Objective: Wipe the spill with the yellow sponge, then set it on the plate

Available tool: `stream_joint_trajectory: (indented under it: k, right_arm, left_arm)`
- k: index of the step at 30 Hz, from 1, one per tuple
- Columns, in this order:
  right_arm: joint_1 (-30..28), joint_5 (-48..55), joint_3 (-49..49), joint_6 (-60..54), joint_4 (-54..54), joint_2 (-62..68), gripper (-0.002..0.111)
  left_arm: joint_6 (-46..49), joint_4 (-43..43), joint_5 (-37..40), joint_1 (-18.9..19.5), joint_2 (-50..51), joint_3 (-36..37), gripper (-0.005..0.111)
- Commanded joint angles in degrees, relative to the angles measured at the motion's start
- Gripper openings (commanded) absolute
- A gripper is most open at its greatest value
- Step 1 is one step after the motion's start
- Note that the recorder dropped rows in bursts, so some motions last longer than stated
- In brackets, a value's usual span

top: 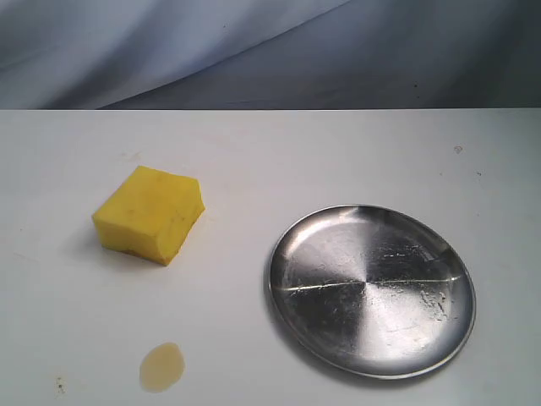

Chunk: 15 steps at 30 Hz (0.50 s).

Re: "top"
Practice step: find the brown liquid spill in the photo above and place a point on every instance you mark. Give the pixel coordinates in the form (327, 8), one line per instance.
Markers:
(161, 368)

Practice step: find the round steel plate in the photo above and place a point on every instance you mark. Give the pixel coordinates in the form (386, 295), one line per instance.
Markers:
(371, 291)

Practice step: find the grey-blue backdrop cloth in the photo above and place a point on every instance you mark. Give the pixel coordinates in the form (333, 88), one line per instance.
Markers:
(269, 54)

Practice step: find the yellow sponge block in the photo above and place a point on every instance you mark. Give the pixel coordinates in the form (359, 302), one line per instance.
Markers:
(150, 214)

